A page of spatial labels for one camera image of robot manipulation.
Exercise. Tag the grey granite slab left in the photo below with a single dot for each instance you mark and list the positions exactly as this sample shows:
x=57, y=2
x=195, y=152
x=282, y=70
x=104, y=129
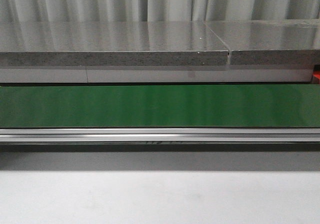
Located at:
x=93, y=43

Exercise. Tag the grey granite slab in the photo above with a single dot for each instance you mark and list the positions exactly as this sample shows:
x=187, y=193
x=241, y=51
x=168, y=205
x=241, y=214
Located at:
x=270, y=42
x=93, y=43

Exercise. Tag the green conveyor belt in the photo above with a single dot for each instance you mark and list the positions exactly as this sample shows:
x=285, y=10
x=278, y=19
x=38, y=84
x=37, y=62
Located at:
x=212, y=105

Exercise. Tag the grey granite slab right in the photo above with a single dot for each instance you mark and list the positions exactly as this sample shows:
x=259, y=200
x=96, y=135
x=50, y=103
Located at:
x=270, y=42

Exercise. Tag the red plastic tray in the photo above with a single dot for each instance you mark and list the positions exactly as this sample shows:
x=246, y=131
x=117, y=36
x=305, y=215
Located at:
x=316, y=77

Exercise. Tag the grey curtain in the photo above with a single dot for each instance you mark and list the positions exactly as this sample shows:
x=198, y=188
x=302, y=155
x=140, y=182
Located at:
x=156, y=10

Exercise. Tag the aluminium conveyor frame rail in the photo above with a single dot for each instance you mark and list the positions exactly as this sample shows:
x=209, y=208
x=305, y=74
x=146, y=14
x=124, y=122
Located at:
x=160, y=135

